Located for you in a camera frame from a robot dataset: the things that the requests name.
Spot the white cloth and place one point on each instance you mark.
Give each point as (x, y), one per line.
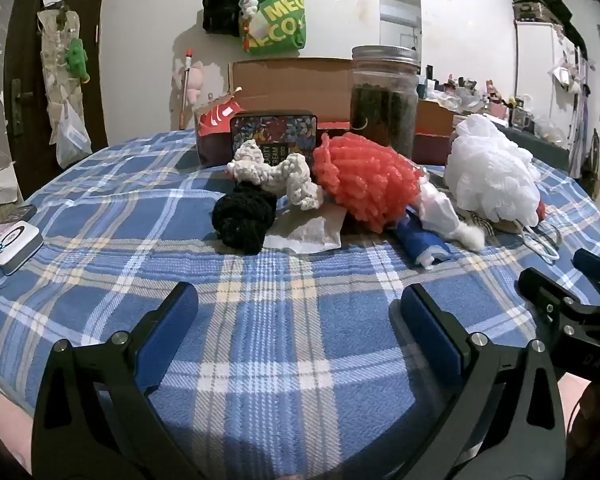
(437, 207)

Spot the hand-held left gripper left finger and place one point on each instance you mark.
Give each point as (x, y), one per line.
(177, 320)

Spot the mop stick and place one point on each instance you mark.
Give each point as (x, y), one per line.
(186, 90)

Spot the red crochet scrunchie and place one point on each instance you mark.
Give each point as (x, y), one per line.
(542, 210)

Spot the black crochet scrunchie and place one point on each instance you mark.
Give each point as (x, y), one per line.
(242, 220)

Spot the floral black tin box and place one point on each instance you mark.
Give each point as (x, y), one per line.
(270, 130)

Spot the green frog plush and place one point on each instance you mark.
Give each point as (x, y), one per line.
(76, 60)

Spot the pink pig plush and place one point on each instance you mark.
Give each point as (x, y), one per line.
(195, 80)

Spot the patterned storage box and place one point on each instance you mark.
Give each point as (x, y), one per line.
(530, 7)

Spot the row of cosmetics bottles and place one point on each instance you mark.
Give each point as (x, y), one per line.
(470, 92)

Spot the blue plaid blanket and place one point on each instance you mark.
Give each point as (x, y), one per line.
(280, 270)

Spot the white goose plush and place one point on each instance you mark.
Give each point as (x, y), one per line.
(249, 15)

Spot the beige hanging organizer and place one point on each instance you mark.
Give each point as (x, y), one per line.
(55, 60)

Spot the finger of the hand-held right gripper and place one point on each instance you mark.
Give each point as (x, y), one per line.
(592, 262)
(542, 287)

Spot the large glass jar dark leaves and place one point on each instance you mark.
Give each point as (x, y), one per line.
(380, 110)

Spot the black hanging bag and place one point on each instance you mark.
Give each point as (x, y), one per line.
(220, 5)

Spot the cardboard box red lining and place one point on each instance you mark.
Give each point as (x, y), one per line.
(290, 85)

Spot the coral crochet scrunchie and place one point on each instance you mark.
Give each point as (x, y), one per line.
(365, 180)

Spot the blue cloth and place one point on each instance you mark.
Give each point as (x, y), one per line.
(420, 242)

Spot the clear plastic bag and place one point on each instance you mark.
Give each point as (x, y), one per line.
(72, 140)

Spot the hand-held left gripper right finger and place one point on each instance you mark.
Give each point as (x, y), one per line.
(430, 330)

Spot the white mesh bath pouf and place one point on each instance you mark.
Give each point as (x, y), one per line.
(490, 170)

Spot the green tote bag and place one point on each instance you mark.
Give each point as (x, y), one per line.
(280, 20)

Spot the cream crochet scrunchie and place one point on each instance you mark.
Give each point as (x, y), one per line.
(300, 180)

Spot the side table dark green cloth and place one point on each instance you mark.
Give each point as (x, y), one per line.
(535, 152)

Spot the dark brown door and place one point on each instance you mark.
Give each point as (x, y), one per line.
(25, 50)

